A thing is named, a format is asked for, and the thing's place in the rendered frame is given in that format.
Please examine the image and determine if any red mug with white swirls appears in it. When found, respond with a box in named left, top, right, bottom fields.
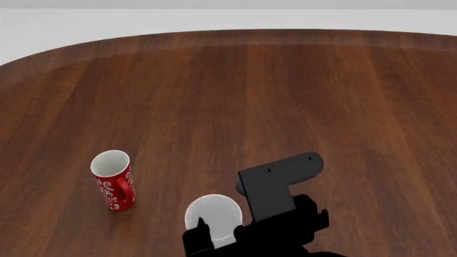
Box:
left=90, top=149, right=137, bottom=212

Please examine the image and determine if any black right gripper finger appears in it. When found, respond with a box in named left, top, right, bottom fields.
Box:
left=182, top=216, right=216, bottom=257
left=233, top=223, right=251, bottom=244

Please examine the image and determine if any black L-shaped camera mount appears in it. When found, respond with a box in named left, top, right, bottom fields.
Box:
left=236, top=150, right=325, bottom=223

